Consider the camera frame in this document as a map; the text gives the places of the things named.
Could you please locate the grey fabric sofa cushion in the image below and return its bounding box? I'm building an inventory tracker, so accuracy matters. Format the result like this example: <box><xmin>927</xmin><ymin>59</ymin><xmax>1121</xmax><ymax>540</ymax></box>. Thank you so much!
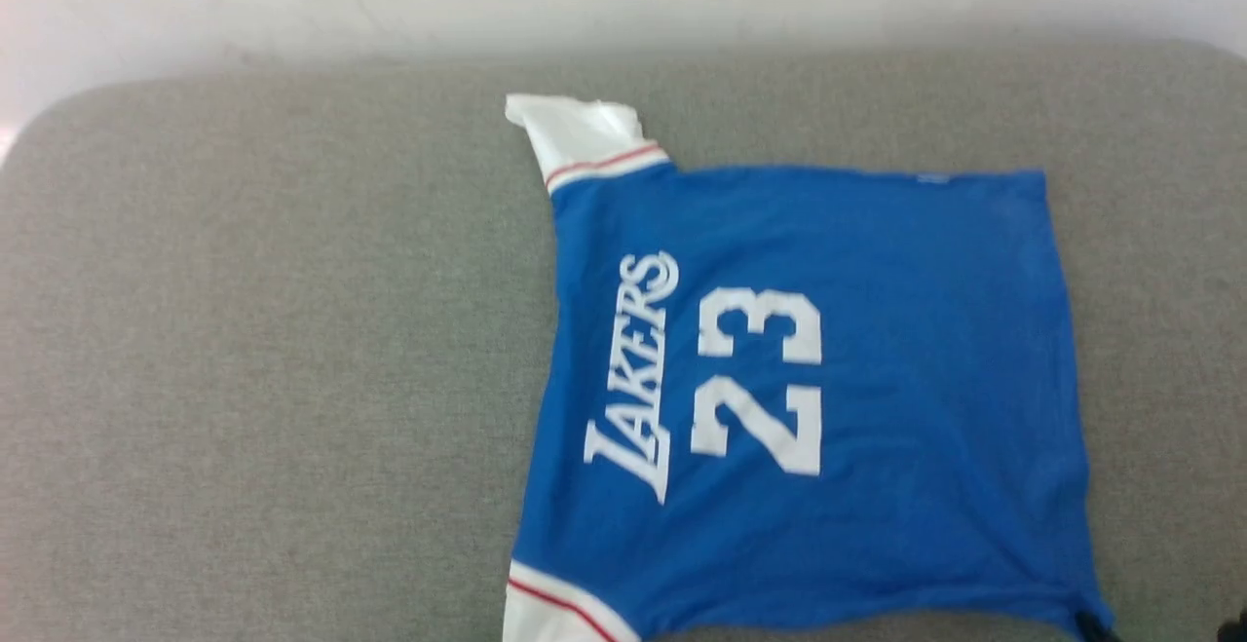
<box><xmin>0</xmin><ymin>38</ymin><xmax>1247</xmax><ymax>642</ymax></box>

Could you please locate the blue Lakers 23 jersey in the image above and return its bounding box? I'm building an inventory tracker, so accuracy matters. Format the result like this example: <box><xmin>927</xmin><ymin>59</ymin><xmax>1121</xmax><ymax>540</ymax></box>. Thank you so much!
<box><xmin>502</xmin><ymin>93</ymin><xmax>1117</xmax><ymax>642</ymax></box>

